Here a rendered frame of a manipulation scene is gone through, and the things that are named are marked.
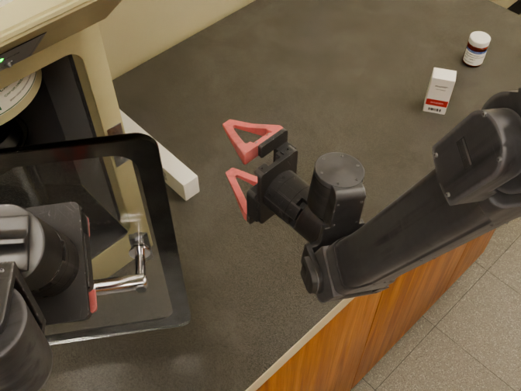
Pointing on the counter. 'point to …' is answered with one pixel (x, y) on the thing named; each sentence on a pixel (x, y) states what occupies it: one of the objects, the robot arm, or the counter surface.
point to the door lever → (140, 282)
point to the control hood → (49, 20)
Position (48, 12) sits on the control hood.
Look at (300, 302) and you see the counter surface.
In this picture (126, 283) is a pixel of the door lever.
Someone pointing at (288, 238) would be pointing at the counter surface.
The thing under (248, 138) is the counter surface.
